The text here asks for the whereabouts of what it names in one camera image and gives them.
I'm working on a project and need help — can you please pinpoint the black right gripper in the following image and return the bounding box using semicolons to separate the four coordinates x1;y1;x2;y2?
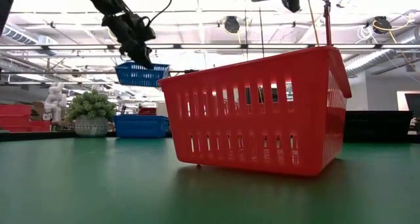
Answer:
251;0;301;14

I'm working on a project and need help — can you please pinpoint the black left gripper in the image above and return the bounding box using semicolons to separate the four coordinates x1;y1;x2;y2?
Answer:
101;14;156;70

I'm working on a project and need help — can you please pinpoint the red plastic basket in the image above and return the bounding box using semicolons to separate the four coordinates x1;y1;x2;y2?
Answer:
156;45;352;177

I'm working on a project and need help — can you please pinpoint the small red box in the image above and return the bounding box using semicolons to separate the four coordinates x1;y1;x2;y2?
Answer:
138;106;158;116

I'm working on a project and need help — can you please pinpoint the red desk lamp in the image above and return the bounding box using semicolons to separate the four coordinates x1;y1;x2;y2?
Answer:
302;0;339;47

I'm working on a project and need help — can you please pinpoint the green succulent in patterned pot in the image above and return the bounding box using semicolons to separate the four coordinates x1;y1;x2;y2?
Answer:
66;89;118;139

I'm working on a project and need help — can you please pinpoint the long ceiling light strip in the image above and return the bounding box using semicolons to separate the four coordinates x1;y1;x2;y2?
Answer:
0;43;420;51

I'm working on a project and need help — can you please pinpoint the white humanoid figure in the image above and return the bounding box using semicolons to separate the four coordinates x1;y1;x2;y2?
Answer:
43;81;69;126

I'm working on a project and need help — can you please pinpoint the brown cardboard box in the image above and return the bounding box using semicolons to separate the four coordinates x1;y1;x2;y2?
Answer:
31;101;47;122

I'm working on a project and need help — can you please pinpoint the low red storage crate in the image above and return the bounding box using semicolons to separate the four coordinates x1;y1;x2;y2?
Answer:
6;120;52;133

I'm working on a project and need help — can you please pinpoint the tall red storage crate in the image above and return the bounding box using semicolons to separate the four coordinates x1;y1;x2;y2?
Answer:
0;104;33;133

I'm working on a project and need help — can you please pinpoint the green table mat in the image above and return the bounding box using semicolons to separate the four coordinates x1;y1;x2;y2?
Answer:
0;137;420;224

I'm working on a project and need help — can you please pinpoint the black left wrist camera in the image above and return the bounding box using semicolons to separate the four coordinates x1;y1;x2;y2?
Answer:
131;12;157;41

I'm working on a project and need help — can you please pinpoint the thick black hanging cable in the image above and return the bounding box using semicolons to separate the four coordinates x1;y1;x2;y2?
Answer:
255;0;266;59

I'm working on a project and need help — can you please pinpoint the thin black hanging cable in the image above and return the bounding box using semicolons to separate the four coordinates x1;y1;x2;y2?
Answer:
243;0;249;62

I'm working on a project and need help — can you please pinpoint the yellow hanging cable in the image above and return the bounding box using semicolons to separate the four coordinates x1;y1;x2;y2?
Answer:
304;0;322;47

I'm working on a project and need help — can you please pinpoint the black ceiling cable reel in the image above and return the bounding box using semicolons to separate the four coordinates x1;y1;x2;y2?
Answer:
223;15;242;34
372;16;392;34

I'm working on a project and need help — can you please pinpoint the black rig frame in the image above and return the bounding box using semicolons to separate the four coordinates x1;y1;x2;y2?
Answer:
169;68;200;79

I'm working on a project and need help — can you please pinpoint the silver air duct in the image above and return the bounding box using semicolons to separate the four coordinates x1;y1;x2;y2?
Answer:
343;26;420;79
5;18;58;56

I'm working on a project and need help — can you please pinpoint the dark wall screen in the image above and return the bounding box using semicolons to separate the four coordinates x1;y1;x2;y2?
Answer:
396;90;420;117

